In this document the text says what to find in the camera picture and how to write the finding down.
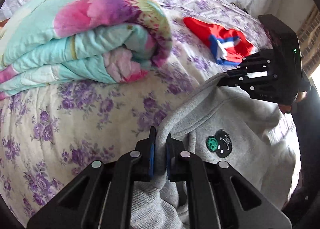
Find grey sweatpants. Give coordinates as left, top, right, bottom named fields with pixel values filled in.
left=131, top=74, right=301, bottom=228

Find person right hand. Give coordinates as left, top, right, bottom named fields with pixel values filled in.
left=278, top=91, right=308, bottom=115

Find brown checkered curtain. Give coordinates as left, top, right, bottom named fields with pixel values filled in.
left=297, top=5, right=320, bottom=77

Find red folded shorts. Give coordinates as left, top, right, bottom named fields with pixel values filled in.
left=183, top=17, right=254, bottom=66

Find purple floral bed sheet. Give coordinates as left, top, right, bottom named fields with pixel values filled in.
left=1, top=0, right=271, bottom=226

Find floral folded quilt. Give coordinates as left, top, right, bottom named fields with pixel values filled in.
left=1, top=0, right=172, bottom=99

